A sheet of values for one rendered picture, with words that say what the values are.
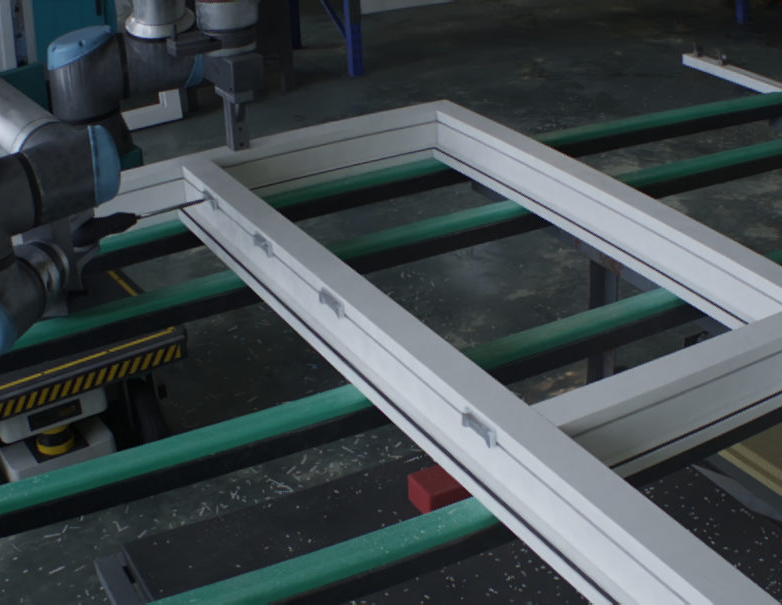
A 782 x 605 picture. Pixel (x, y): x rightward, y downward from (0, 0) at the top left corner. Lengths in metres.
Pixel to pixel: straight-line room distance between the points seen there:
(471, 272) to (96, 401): 1.38
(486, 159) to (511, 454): 0.81
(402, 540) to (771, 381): 0.43
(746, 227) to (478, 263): 0.95
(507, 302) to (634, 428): 2.27
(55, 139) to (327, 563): 0.58
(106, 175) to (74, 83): 1.16
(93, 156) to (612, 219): 0.66
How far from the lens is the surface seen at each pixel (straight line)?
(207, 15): 1.68
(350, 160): 1.83
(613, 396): 1.08
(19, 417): 2.53
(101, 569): 1.54
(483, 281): 3.48
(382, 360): 1.22
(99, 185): 1.32
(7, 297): 1.29
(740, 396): 1.20
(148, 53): 2.46
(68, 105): 2.48
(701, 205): 4.09
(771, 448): 1.58
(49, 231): 1.44
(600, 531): 0.95
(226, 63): 1.68
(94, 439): 2.64
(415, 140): 1.88
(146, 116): 5.17
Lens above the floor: 1.49
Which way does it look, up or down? 27 degrees down
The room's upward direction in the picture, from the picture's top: 4 degrees counter-clockwise
